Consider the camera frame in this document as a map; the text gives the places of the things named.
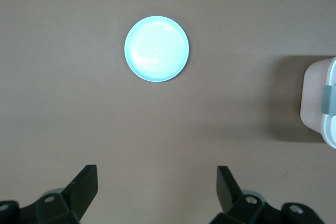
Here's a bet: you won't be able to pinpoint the white lidded box grey latches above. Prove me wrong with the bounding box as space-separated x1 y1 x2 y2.
300 56 336 148

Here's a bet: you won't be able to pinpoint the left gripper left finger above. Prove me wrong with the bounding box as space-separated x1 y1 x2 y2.
19 165 99 224

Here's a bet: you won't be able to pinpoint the light blue round plate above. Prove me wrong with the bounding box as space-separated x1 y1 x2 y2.
124 16 190 82

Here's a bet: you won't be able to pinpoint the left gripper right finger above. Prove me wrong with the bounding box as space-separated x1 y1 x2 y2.
212 165 283 224

